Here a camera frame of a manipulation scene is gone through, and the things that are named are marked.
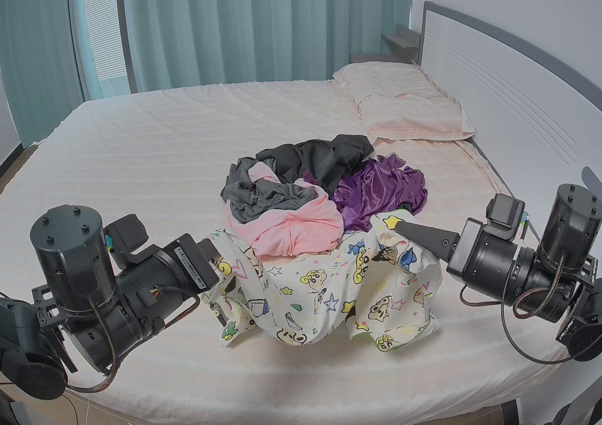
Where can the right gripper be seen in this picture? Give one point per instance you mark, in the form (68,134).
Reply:
(489,263)

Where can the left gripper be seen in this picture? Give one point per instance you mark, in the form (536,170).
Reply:
(155,291)

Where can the white printed pyjama top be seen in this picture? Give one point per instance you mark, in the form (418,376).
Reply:
(310,296)

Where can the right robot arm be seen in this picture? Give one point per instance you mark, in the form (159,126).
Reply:
(569,225)

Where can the pile of clothes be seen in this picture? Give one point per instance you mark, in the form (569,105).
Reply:
(291,197)

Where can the bed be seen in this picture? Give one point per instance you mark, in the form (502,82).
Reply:
(188,141)

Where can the pale pink pillow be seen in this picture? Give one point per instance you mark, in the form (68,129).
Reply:
(404,108)

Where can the grey bedside table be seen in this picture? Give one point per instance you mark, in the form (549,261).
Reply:
(399,39)

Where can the window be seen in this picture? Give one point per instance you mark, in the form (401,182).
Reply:
(101,28)

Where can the blue-green curtain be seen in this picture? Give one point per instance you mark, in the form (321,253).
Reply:
(33,37)
(263,14)

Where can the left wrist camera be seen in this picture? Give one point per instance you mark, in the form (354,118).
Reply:
(127,235)

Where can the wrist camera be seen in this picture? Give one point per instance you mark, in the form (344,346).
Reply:
(127,235)
(505,211)

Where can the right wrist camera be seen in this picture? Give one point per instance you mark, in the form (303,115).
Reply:
(505,211)

